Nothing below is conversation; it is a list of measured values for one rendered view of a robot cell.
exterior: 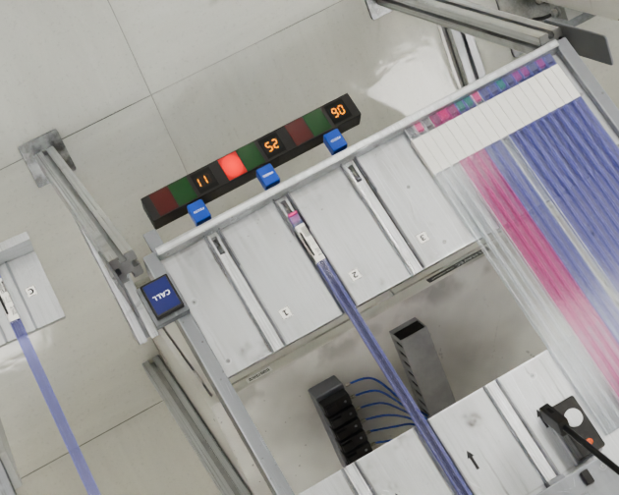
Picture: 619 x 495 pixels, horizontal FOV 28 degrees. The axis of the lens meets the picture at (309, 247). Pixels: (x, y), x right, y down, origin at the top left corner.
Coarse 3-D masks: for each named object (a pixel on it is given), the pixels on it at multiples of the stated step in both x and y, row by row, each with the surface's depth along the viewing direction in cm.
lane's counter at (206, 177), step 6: (204, 168) 175; (198, 174) 175; (204, 174) 175; (210, 174) 175; (198, 180) 174; (204, 180) 174; (210, 180) 174; (216, 180) 174; (198, 186) 174; (204, 186) 174; (210, 186) 174
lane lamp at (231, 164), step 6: (228, 156) 176; (234, 156) 176; (222, 162) 175; (228, 162) 175; (234, 162) 175; (240, 162) 176; (222, 168) 175; (228, 168) 175; (234, 168) 175; (240, 168) 175; (228, 174) 175; (234, 174) 175; (240, 174) 175
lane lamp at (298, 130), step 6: (300, 120) 178; (288, 126) 178; (294, 126) 178; (300, 126) 178; (306, 126) 178; (288, 132) 177; (294, 132) 177; (300, 132) 177; (306, 132) 177; (294, 138) 177; (300, 138) 177; (306, 138) 177
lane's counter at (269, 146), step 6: (264, 138) 177; (270, 138) 177; (276, 138) 177; (264, 144) 177; (270, 144) 177; (276, 144) 177; (282, 144) 177; (264, 150) 176; (270, 150) 176; (276, 150) 176; (282, 150) 176; (270, 156) 176
